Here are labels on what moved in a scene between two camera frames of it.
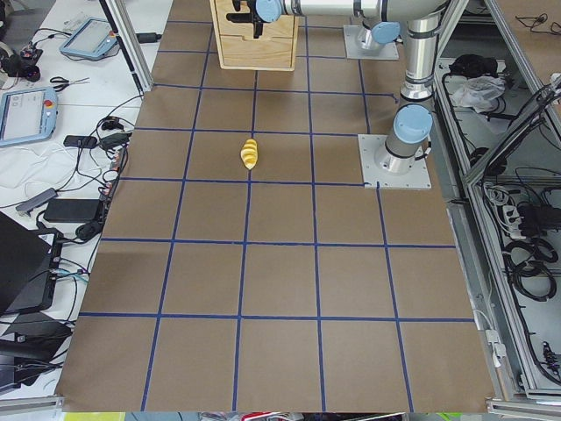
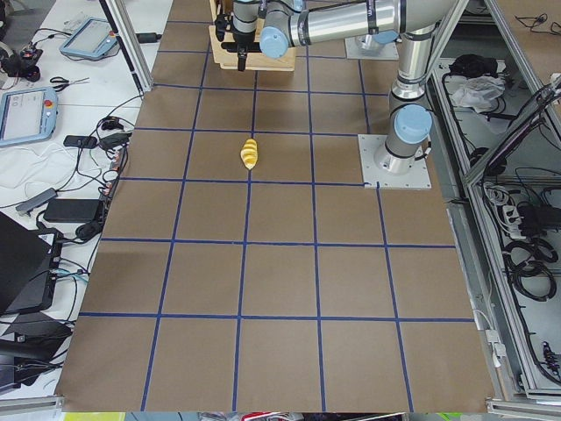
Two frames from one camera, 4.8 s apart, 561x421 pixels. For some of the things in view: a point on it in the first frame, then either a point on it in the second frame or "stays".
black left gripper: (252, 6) -> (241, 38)
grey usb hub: (29, 205) stays
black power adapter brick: (72, 210) stays
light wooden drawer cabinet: (237, 47) stays
